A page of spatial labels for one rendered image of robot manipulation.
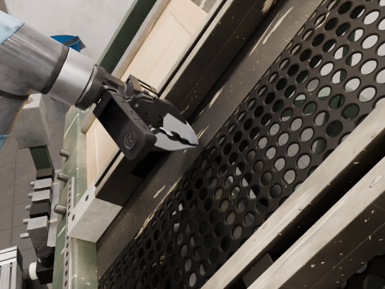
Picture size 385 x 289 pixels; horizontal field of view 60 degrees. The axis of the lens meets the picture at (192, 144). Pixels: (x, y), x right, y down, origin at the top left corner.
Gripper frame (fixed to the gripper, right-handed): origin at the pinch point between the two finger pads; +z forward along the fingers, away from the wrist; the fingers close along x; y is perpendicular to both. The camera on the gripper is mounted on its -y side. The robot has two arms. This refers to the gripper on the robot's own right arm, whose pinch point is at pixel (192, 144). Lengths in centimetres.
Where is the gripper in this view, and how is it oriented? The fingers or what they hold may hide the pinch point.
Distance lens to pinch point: 58.1
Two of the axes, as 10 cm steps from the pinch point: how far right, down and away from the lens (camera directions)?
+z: 7.7, 3.8, 5.1
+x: -5.8, 7.5, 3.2
